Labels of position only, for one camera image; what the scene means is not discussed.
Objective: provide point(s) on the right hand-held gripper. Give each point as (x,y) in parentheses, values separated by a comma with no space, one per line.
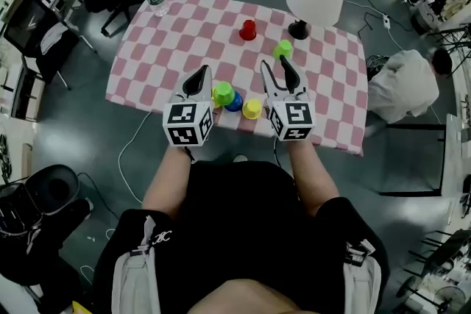
(294,117)

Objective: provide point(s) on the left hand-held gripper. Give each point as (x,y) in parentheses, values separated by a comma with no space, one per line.
(182,114)

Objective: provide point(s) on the green paper cup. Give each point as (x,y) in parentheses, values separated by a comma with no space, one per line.
(223,92)
(282,49)

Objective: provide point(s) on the blue paper cup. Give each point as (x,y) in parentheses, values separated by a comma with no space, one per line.
(235,104)

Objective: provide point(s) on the red paper cup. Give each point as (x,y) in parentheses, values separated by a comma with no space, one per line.
(248,31)

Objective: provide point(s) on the person's right forearm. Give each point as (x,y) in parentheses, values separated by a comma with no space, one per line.
(312,180)

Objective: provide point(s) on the person's left forearm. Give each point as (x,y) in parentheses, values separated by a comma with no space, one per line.
(165,184)

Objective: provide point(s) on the pink white checkered tablecloth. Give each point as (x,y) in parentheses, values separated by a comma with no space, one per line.
(165,48)

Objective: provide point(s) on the person's grey shoe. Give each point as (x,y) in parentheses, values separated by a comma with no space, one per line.
(240,158)

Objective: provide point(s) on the dark green black device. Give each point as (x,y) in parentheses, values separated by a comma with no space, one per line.
(375,66)

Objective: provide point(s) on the white power strip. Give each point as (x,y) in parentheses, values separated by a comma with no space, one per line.
(386,21)

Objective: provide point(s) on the black mesh chair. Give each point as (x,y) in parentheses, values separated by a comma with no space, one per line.
(59,62)

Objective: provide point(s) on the person's black shirt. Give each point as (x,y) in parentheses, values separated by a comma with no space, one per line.
(243,228)

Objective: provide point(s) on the white cloth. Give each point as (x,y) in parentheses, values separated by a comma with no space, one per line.
(53,40)

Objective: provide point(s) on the wooden open shelf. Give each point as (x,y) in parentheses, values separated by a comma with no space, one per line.
(27,92)

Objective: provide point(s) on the black helmet device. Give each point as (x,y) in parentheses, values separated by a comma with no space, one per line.
(55,187)

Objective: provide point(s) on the white desk black frame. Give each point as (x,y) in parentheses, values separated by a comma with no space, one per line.
(456,158)

